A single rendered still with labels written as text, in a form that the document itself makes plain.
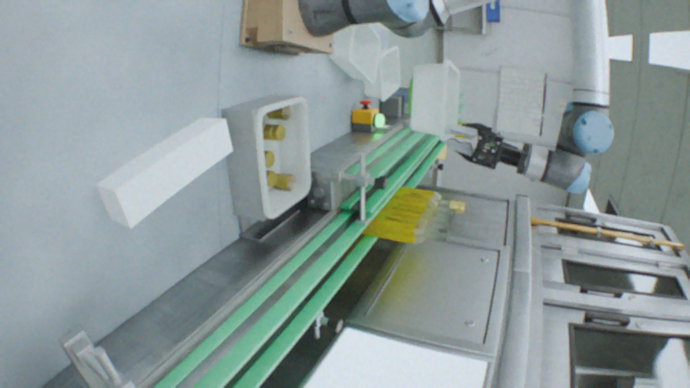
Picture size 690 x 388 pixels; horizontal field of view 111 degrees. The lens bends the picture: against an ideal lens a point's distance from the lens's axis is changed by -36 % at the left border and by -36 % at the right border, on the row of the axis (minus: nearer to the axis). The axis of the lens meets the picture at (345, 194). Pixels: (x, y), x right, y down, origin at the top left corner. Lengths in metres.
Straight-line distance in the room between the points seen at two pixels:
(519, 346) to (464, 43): 6.18
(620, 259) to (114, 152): 1.43
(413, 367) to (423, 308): 0.19
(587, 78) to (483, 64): 6.04
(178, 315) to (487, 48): 6.44
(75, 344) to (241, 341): 0.26
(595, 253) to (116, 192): 1.33
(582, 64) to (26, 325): 0.97
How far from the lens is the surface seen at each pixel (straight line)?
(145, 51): 0.60
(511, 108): 6.74
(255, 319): 0.61
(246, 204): 0.75
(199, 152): 0.60
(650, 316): 1.16
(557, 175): 0.82
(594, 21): 0.72
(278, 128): 0.76
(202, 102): 0.68
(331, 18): 0.75
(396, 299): 0.90
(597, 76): 0.70
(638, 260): 1.42
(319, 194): 0.86
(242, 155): 0.71
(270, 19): 0.72
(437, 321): 0.85
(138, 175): 0.53
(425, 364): 0.75
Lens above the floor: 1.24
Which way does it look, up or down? 23 degrees down
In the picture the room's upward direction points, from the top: 100 degrees clockwise
